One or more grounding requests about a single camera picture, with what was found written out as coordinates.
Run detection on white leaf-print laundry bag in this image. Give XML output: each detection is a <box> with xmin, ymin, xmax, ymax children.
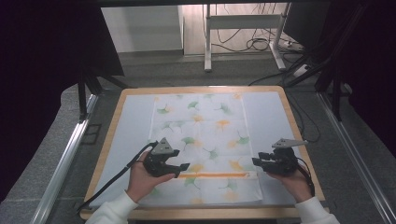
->
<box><xmin>138</xmin><ymin>92</ymin><xmax>264</xmax><ymax>208</ymax></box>

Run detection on white board panel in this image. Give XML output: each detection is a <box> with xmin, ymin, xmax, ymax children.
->
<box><xmin>100</xmin><ymin>5</ymin><xmax>185</xmax><ymax>54</ymax></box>

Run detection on person's right hand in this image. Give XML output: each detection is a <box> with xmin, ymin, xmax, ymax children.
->
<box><xmin>266</xmin><ymin>167</ymin><xmax>310</xmax><ymax>204</ymax></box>

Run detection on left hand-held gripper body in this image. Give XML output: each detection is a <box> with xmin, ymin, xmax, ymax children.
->
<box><xmin>142</xmin><ymin>136</ymin><xmax>182</xmax><ymax>178</ymax></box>

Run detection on white power strip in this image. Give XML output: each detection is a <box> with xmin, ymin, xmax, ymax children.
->
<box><xmin>292</xmin><ymin>63</ymin><xmax>312</xmax><ymax>78</ymax></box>

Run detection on black curtain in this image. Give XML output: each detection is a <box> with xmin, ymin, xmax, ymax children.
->
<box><xmin>314</xmin><ymin>0</ymin><xmax>396</xmax><ymax>158</ymax></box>
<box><xmin>0</xmin><ymin>0</ymin><xmax>125</xmax><ymax>203</ymax></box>

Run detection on person's left hand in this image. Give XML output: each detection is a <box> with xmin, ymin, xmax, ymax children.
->
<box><xmin>125</xmin><ymin>151</ymin><xmax>177</xmax><ymax>203</ymax></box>

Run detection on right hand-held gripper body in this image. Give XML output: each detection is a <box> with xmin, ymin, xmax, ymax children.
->
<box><xmin>260</xmin><ymin>137</ymin><xmax>309</xmax><ymax>177</ymax></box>

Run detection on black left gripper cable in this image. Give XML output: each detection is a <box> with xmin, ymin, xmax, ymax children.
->
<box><xmin>75</xmin><ymin>140</ymin><xmax>160</xmax><ymax>215</ymax></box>

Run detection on long black floor cable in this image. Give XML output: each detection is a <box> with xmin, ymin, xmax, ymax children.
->
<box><xmin>247</xmin><ymin>52</ymin><xmax>322</xmax><ymax>144</ymax></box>

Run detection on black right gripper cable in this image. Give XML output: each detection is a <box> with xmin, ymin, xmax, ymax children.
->
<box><xmin>296</xmin><ymin>156</ymin><xmax>316</xmax><ymax>198</ymax></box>

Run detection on black floor cables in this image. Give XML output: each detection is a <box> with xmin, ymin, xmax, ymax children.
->
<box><xmin>214</xmin><ymin>3</ymin><xmax>286</xmax><ymax>53</ymax></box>

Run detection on aluminium floor rail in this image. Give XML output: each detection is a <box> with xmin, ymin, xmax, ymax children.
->
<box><xmin>30</xmin><ymin>93</ymin><xmax>99</xmax><ymax>224</ymax></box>
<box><xmin>317</xmin><ymin>91</ymin><xmax>396</xmax><ymax>224</ymax></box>

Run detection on white metal desk frame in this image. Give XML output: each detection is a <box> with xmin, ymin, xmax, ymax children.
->
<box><xmin>203</xmin><ymin>3</ymin><xmax>288</xmax><ymax>73</ymax></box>

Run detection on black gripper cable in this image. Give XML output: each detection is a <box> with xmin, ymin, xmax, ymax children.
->
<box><xmin>296</xmin><ymin>156</ymin><xmax>316</xmax><ymax>198</ymax></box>
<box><xmin>75</xmin><ymin>140</ymin><xmax>160</xmax><ymax>215</ymax></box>

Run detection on black metal stand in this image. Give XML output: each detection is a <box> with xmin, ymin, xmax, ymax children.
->
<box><xmin>284</xmin><ymin>3</ymin><xmax>368</xmax><ymax>122</ymax></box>
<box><xmin>77</xmin><ymin>66</ymin><xmax>134</xmax><ymax>123</ymax></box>

